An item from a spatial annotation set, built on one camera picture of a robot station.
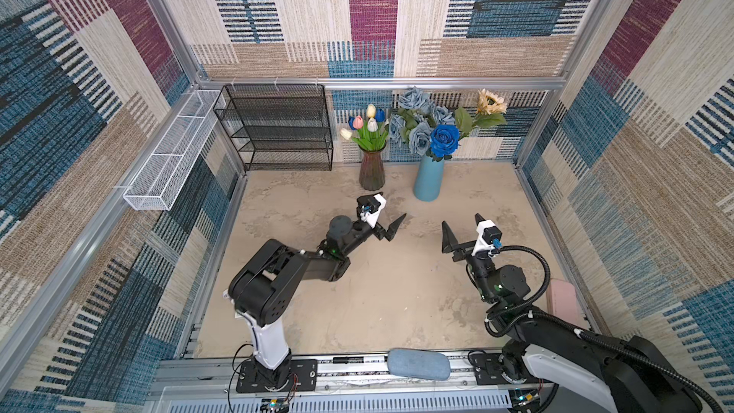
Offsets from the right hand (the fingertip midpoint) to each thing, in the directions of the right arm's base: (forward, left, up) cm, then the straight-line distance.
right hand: (462, 220), depth 77 cm
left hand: (+8, +18, -1) cm, 20 cm away
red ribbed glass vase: (+32, +23, -17) cm, 43 cm away
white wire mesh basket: (+4, +75, +12) cm, 76 cm away
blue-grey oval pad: (-30, +14, -20) cm, 38 cm away
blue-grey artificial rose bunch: (+27, +10, +12) cm, 31 cm away
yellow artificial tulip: (+38, +23, +8) cm, 45 cm away
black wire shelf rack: (+48, +58, -5) cm, 76 cm away
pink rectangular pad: (-16, -29, -20) cm, 39 cm away
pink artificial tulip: (+33, +27, +8) cm, 43 cm away
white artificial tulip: (+32, +23, +7) cm, 40 cm away
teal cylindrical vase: (+24, +4, -11) cm, 27 cm away
